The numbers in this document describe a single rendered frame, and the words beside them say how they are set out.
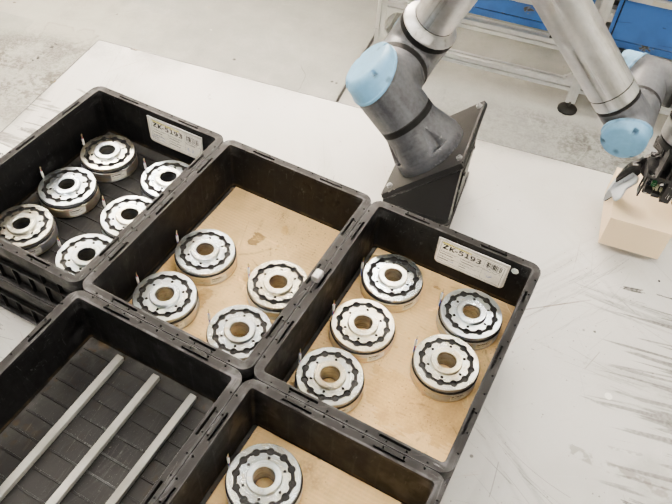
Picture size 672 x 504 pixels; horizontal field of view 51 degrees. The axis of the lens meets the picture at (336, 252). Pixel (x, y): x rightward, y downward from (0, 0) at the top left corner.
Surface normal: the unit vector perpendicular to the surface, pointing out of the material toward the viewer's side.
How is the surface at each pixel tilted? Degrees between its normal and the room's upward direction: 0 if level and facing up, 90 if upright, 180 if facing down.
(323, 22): 0
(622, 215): 0
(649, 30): 90
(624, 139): 96
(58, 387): 0
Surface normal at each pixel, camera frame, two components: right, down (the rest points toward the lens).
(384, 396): 0.06, -0.65
